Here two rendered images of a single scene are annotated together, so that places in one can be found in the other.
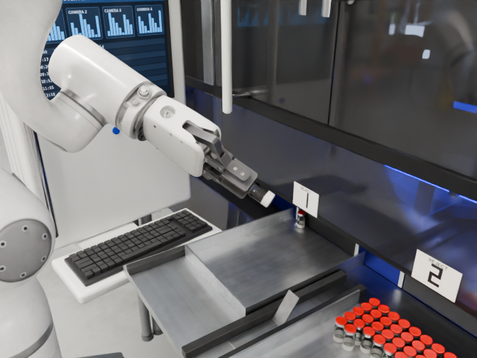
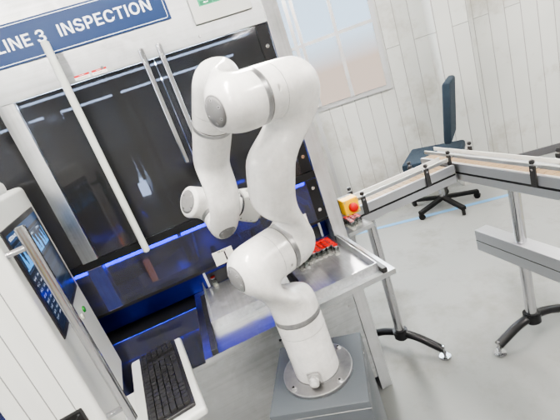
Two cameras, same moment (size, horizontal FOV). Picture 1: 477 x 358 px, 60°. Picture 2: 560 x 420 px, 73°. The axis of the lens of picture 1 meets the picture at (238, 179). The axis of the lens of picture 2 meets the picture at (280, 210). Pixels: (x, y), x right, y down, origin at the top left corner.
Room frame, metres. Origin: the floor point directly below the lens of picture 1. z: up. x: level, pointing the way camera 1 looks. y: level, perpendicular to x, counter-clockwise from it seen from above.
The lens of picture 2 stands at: (0.07, 1.08, 1.59)
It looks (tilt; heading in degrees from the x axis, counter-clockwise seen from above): 18 degrees down; 292
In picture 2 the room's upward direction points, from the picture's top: 20 degrees counter-clockwise
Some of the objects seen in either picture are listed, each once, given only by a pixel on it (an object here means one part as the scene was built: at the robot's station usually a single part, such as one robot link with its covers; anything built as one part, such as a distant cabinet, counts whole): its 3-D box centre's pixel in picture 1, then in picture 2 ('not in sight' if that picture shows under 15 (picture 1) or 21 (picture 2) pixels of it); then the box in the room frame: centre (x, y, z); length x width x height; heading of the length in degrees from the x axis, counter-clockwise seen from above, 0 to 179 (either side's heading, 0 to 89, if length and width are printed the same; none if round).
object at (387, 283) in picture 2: not in sight; (386, 280); (0.36, -0.70, 0.46); 0.09 x 0.09 x 0.77; 33
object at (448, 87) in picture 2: not in sight; (435, 149); (-0.08, -2.59, 0.57); 0.66 x 0.63 x 1.14; 8
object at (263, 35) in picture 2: not in sight; (293, 128); (0.50, -0.41, 1.40); 0.05 x 0.01 x 0.80; 33
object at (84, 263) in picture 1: (143, 241); (163, 377); (1.00, 0.27, 0.82); 0.40 x 0.14 x 0.02; 132
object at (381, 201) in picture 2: not in sight; (389, 190); (0.23, -0.78, 0.92); 0.69 x 0.15 x 0.16; 33
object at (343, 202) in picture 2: not in sight; (348, 204); (0.40, -0.51, 1.00); 0.08 x 0.07 x 0.07; 123
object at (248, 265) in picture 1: (273, 253); (238, 290); (0.82, -0.08, 0.90); 0.34 x 0.26 x 0.04; 123
